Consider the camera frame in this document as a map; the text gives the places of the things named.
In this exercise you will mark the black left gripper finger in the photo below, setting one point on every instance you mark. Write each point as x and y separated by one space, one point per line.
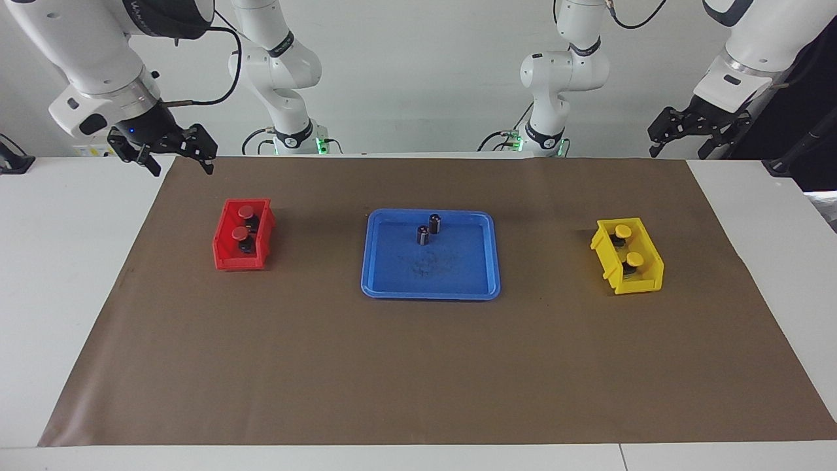
719 136
667 125

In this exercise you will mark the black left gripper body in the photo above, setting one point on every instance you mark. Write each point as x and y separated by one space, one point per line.
716 114

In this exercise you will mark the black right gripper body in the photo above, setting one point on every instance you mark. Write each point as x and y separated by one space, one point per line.
145 124

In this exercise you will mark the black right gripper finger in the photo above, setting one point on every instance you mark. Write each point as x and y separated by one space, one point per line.
134 154
199 144

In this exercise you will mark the red push button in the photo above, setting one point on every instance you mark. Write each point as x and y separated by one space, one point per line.
246 211
240 233

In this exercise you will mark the yellow push button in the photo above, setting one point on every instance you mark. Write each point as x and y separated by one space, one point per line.
633 258
621 230

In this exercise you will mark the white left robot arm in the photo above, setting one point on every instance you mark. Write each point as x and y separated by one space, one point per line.
562 72

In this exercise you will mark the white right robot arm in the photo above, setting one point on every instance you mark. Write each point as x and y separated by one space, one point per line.
85 52

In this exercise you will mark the blue plastic tray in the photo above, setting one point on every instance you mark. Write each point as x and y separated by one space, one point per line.
458 275

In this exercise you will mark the black background panel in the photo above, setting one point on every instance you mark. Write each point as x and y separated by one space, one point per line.
817 98

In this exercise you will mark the red plastic bin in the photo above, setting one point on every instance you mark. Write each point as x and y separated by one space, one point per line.
225 252

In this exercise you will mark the yellow plastic bin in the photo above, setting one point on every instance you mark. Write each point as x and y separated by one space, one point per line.
647 278

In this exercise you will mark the black cylinder component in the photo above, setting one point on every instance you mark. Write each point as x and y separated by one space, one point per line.
423 235
435 222

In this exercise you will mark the brown table mat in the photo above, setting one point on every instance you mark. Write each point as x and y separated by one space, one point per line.
418 366

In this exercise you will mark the white wall socket box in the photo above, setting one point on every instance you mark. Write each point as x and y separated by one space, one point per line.
88 150

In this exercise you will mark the black clamp mount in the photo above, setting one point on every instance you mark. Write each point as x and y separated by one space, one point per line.
13 162

